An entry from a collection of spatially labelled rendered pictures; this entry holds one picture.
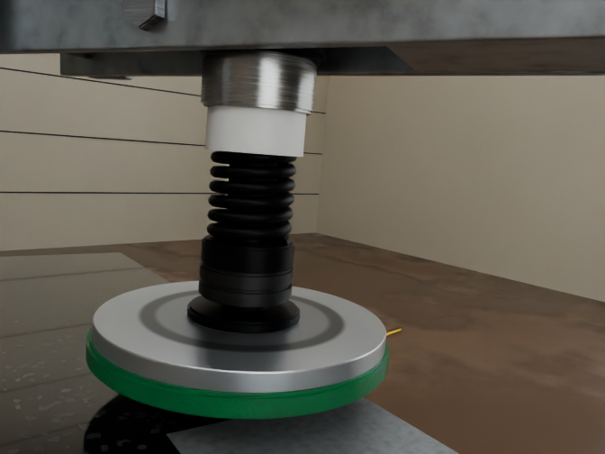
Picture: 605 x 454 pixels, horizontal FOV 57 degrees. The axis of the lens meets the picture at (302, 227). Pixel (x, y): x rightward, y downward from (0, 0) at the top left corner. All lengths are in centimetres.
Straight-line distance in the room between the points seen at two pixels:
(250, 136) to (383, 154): 602
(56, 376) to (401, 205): 583
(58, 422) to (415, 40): 31
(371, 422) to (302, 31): 26
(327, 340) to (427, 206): 563
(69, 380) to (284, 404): 19
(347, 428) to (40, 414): 20
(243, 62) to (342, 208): 643
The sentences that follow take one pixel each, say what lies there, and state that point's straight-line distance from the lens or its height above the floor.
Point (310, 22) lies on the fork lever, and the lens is 33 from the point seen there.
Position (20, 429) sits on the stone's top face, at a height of 87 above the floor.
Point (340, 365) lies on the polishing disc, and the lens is 35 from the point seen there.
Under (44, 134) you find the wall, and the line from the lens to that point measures 533.
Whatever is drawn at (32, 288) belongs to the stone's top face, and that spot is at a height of 87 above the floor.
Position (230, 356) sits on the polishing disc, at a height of 93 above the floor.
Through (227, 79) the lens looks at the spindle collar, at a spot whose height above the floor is 109.
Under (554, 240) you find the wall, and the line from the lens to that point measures 535.
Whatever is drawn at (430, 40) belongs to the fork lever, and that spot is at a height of 111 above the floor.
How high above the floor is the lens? 105
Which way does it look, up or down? 8 degrees down
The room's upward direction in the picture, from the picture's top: 5 degrees clockwise
